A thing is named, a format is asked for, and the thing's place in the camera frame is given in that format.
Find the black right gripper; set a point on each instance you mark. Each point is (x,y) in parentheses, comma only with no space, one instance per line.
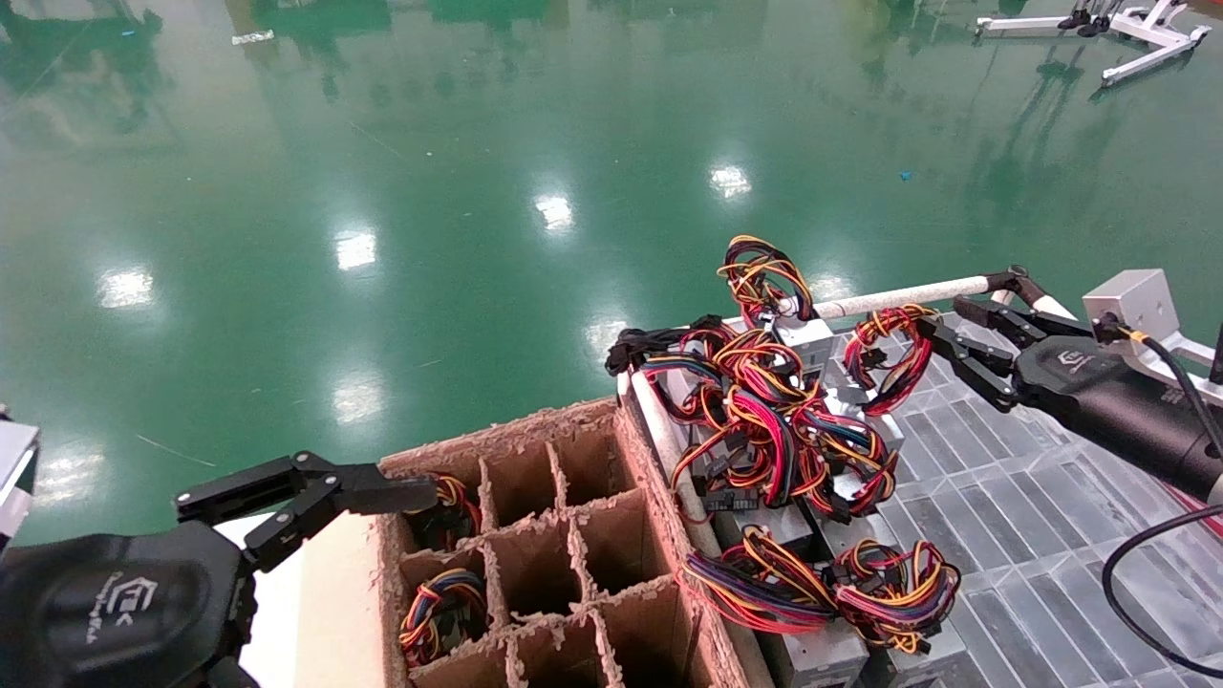
(1118,401)

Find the white cart rail pipe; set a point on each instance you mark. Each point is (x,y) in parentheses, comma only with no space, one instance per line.
(1056,306)
(908,296)
(659,420)

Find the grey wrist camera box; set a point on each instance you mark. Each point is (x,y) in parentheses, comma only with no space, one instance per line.
(1137,301)
(14,478)

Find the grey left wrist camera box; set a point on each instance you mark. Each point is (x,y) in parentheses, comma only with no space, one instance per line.
(14,478)

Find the white metal stand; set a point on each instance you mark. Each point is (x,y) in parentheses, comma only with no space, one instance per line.
(1147,29)

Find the black pipe corner connector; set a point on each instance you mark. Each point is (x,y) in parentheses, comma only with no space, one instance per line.
(1018,280)

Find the brown cardboard divider box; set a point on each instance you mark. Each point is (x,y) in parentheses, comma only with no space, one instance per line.
(535,564)

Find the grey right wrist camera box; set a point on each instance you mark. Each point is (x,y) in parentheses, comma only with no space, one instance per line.
(1137,301)

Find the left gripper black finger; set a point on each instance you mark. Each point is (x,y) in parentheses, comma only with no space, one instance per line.
(382,492)

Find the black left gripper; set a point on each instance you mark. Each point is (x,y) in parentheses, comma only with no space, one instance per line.
(115,612)

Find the clear acrylic divider tray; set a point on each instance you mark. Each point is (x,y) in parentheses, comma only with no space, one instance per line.
(1003,497)

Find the white floor scrap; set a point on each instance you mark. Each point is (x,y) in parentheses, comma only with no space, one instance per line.
(253,37)

